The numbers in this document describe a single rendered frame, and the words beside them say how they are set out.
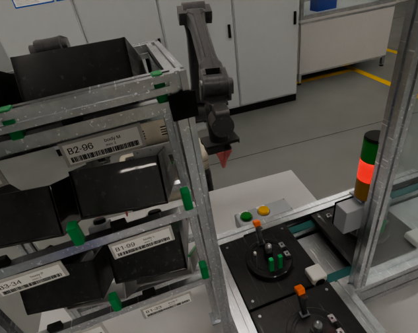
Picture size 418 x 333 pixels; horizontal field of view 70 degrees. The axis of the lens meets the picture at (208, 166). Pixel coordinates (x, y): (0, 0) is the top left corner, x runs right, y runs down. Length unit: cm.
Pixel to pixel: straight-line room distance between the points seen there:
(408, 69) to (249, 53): 333
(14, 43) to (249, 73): 256
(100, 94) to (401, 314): 98
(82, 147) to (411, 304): 99
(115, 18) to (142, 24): 27
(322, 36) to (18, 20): 371
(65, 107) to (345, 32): 481
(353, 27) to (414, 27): 451
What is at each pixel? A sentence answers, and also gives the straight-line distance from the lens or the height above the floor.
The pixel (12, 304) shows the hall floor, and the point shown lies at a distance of 264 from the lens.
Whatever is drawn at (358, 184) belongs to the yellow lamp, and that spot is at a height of 130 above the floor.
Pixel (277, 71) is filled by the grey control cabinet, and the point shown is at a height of 47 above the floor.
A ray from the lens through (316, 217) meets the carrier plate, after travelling 111.
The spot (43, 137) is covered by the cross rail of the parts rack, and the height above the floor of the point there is 163.
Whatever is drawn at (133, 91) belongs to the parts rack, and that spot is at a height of 165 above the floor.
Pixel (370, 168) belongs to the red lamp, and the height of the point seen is 135.
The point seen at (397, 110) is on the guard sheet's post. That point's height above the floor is 149.
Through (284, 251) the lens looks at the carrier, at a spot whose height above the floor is 100.
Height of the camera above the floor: 175
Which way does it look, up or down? 35 degrees down
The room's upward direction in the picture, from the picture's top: 10 degrees counter-clockwise
